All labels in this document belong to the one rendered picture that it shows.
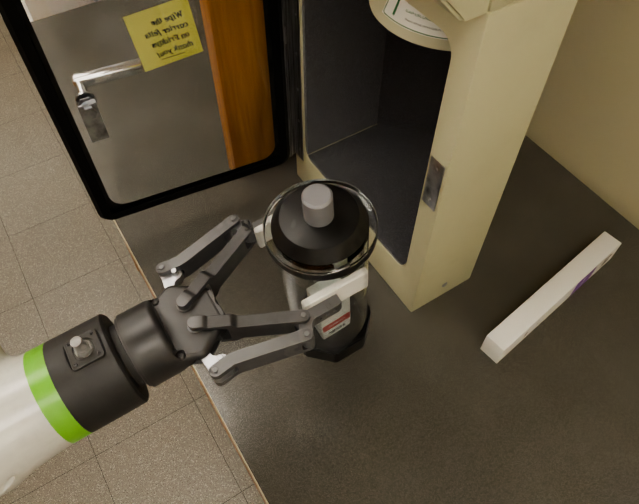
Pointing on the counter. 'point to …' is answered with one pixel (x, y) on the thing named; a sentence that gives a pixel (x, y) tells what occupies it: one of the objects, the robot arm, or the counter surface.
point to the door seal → (81, 148)
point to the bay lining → (364, 74)
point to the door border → (82, 138)
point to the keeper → (433, 183)
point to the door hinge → (294, 75)
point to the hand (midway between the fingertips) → (319, 252)
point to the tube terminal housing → (470, 136)
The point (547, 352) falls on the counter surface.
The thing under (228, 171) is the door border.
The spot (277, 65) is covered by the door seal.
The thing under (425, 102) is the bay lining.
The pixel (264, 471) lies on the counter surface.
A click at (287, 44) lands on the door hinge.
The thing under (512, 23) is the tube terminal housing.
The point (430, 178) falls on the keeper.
